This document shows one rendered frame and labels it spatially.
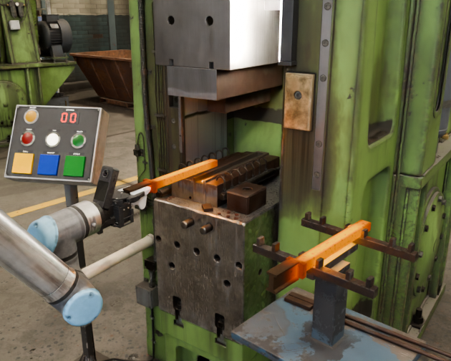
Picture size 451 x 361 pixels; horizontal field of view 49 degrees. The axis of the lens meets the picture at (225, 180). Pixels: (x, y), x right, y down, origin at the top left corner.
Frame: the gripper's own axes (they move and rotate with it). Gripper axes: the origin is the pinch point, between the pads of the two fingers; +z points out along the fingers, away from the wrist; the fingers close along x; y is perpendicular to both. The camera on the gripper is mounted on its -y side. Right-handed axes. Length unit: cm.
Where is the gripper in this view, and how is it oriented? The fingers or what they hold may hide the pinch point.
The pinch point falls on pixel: (144, 185)
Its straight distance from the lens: 145.8
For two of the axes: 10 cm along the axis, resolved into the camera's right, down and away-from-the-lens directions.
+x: 8.2, 2.0, -5.4
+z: 5.8, -2.8, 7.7
